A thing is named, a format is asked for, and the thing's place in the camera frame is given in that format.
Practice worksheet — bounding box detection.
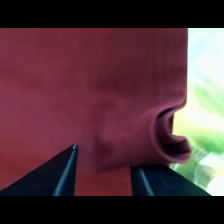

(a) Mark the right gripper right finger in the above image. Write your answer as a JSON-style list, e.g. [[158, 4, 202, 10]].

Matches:
[[130, 163, 212, 197]]

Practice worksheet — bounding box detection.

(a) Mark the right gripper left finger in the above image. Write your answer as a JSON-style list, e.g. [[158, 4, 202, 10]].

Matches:
[[0, 143, 79, 197]]

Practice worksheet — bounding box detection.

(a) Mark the dark red garment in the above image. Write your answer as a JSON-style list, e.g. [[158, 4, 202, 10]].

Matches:
[[0, 27, 192, 197]]

